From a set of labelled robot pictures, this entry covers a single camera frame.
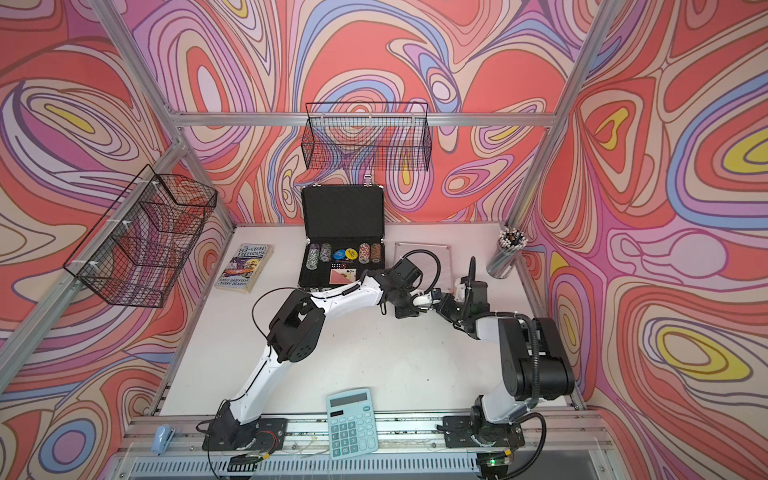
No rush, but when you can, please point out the silver poker set case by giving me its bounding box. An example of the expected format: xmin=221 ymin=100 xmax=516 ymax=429
xmin=393 ymin=242 xmax=455 ymax=293

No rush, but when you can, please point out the black poker set case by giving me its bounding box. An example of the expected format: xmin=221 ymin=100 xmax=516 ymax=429
xmin=298 ymin=185 xmax=385 ymax=291

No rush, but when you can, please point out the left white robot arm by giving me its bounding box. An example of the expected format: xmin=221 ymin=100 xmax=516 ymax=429
xmin=202 ymin=249 xmax=428 ymax=451

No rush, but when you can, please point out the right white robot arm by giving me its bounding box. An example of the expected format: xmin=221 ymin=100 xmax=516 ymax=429
xmin=437 ymin=276 xmax=575 ymax=446

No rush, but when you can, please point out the silver pencil cup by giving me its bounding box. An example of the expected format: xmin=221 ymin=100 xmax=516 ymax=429
xmin=486 ymin=226 xmax=528 ymax=279

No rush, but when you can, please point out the teal calculator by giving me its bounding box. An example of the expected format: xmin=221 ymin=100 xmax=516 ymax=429
xmin=326 ymin=388 xmax=379 ymax=460

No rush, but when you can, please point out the treehouse paperback book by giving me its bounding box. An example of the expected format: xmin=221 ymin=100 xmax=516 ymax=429
xmin=214 ymin=243 xmax=273 ymax=294

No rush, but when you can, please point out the small blue stapler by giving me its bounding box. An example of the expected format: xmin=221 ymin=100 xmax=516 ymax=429
xmin=150 ymin=424 xmax=175 ymax=456

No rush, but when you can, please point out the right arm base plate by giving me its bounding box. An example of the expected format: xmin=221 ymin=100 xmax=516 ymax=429
xmin=436 ymin=415 xmax=525 ymax=451

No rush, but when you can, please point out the back black wire basket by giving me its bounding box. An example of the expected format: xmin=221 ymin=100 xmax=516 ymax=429
xmin=301 ymin=100 xmax=433 ymax=173

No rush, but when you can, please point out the black wire basket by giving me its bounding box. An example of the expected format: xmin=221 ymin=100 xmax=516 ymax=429
xmin=301 ymin=100 xmax=433 ymax=173
xmin=63 ymin=165 xmax=218 ymax=309

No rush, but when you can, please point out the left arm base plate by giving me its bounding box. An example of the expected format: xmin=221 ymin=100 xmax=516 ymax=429
xmin=196 ymin=417 xmax=288 ymax=453

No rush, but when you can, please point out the left black wire basket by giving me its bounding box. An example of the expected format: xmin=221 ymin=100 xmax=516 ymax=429
xmin=63 ymin=165 xmax=218 ymax=309

